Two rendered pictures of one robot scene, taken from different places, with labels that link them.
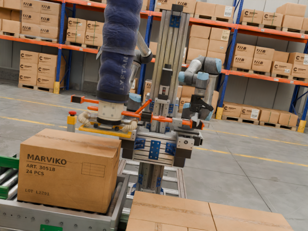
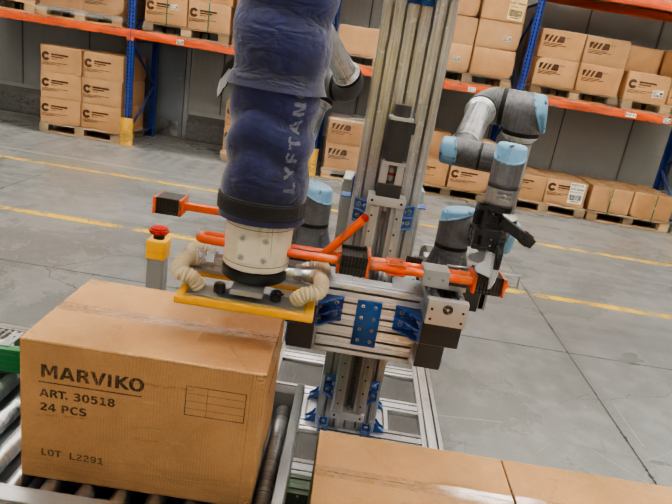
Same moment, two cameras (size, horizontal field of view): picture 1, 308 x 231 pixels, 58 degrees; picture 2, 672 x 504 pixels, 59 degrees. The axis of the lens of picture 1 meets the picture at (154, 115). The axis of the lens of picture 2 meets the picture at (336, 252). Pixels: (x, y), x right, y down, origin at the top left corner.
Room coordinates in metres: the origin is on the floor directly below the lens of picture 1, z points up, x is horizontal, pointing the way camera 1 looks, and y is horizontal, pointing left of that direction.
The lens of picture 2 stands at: (0.41, 0.11, 1.70)
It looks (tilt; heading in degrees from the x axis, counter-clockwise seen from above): 18 degrees down; 0
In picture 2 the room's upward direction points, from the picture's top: 9 degrees clockwise
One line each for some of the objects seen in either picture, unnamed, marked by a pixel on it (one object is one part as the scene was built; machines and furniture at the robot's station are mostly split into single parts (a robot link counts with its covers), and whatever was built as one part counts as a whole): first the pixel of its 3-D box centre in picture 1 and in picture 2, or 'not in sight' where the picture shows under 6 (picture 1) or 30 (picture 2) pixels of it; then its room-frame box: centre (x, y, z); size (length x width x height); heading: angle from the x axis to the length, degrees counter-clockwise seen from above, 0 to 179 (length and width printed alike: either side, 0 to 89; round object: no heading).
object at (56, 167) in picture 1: (73, 167); (164, 385); (1.87, 0.52, 0.75); 0.60 x 0.40 x 0.40; 90
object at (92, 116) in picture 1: (109, 120); (254, 268); (1.86, 0.30, 1.14); 0.34 x 0.25 x 0.06; 91
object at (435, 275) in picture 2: (176, 122); (434, 275); (1.87, -0.16, 1.20); 0.07 x 0.07 x 0.04; 1
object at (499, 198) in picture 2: (200, 92); (500, 197); (1.88, -0.28, 1.43); 0.08 x 0.08 x 0.05
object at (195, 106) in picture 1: (196, 103); (489, 227); (1.88, -0.28, 1.35); 0.09 x 0.08 x 0.12; 90
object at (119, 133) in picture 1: (106, 129); (247, 296); (1.77, 0.30, 1.10); 0.34 x 0.10 x 0.05; 91
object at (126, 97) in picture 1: (112, 94); (263, 201); (1.87, 0.30, 1.32); 0.23 x 0.23 x 0.04
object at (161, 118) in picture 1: (139, 112); (334, 243); (1.99, 0.11, 1.20); 0.93 x 0.30 x 0.04; 91
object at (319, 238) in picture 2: (132, 114); (310, 233); (2.43, 0.19, 1.09); 0.15 x 0.15 x 0.10
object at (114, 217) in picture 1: (121, 196); (287, 454); (1.87, 0.15, 0.58); 0.70 x 0.03 x 0.06; 179
